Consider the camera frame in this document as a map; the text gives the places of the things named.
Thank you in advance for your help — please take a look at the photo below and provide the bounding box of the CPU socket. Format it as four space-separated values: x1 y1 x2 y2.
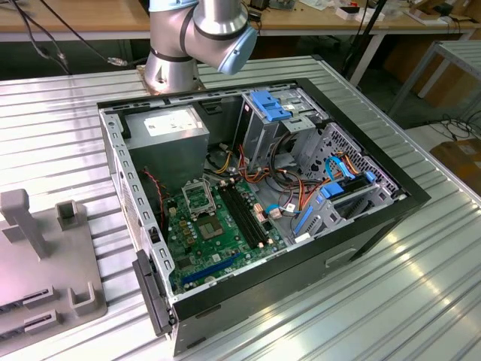
197 213 227 241

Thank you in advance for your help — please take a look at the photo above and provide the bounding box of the RAM slot with white latches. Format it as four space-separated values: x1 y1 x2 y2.
233 183 272 241
224 186 262 244

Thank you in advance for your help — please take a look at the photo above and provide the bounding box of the silver optical drive cage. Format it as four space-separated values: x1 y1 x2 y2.
232 88 326 172

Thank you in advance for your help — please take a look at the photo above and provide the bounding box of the metal socket cover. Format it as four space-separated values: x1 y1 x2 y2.
181 179 219 220

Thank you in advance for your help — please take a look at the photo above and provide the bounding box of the green motherboard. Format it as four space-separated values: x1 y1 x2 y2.
163 176 289 296

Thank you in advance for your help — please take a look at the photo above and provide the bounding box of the grey power supply unit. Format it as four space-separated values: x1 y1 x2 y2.
123 105 210 193

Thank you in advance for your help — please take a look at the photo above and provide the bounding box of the blue plastic drive latch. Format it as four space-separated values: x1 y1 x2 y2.
252 91 293 122

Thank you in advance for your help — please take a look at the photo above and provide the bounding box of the black case fan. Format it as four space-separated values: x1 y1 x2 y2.
139 168 168 241

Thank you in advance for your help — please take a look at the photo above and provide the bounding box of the hard disk in blue carrier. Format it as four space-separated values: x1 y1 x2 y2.
319 171 377 200

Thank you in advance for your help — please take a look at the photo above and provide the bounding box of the blue expansion slot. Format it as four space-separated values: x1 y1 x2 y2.
181 251 242 286

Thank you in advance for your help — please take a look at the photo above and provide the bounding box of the perforated metal disk bay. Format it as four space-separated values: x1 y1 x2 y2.
292 122 410 241

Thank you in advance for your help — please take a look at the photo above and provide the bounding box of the black open PC case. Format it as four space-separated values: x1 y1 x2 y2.
95 77 433 358

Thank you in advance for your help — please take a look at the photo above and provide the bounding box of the grey parts rack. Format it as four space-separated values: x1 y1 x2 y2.
0 189 110 356

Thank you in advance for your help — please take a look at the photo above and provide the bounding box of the white box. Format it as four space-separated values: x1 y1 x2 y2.
335 5 386 23

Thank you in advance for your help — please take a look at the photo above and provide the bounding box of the brown cardboard box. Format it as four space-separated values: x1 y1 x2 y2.
429 138 481 196

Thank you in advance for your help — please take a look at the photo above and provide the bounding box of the wooden desk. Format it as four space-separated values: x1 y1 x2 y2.
0 0 481 89

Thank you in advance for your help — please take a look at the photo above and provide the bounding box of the grey metal side table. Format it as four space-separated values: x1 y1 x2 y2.
389 39 481 121

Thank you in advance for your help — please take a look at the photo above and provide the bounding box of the red orange wire bundle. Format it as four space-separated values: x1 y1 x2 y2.
238 144 328 223

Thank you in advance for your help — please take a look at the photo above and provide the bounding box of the yellow black wire bundle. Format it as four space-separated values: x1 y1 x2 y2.
208 144 241 176

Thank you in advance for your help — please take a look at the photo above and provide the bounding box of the wire locking lever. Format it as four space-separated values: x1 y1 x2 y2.
201 172 222 212

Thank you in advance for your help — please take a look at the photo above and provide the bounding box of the black cable bundle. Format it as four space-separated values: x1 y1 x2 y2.
270 131 313 181

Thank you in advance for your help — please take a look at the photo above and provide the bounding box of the blue plastic carrier rail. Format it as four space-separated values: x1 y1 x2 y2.
294 205 315 235

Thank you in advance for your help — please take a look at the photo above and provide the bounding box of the red black twisted wire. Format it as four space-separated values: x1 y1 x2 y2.
144 169 168 234

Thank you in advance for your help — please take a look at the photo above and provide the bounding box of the blue data wire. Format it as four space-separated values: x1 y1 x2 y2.
325 155 357 181

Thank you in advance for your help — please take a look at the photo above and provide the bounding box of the grey card retention bracket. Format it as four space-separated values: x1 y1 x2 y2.
132 249 177 338

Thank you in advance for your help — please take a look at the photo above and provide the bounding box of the black cable with metal plug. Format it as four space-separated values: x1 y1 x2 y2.
39 0 127 68

